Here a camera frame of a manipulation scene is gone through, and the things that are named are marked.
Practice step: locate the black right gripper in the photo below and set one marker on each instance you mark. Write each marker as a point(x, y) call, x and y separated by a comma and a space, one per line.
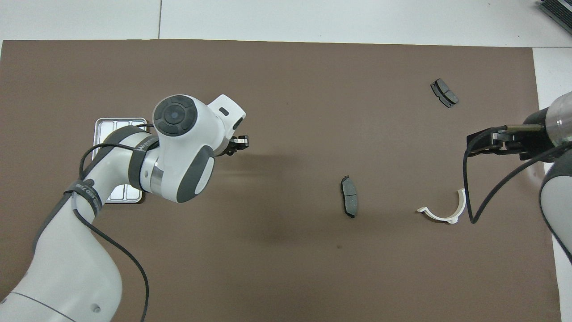
point(534, 138)

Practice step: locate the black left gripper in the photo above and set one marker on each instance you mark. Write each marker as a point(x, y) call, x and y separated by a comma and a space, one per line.
point(237, 144)

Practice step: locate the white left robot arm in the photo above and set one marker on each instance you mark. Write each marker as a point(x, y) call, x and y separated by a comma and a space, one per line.
point(178, 147)

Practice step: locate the silver metal tray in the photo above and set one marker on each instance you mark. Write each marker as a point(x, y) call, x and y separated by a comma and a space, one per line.
point(107, 127)

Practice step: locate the dark two-piece brake pad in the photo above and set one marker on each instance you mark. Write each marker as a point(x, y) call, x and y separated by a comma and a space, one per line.
point(444, 93)

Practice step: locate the brown table mat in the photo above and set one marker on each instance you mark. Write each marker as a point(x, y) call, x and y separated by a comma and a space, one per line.
point(277, 259)

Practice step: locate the grey curved brake pad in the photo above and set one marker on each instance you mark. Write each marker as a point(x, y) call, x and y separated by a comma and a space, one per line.
point(349, 197)

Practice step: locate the grey ridged device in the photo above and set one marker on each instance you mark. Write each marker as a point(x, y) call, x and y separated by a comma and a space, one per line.
point(558, 9)

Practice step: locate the white semicircular plastic bracket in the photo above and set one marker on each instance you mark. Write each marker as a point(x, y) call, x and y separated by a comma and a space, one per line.
point(447, 218)

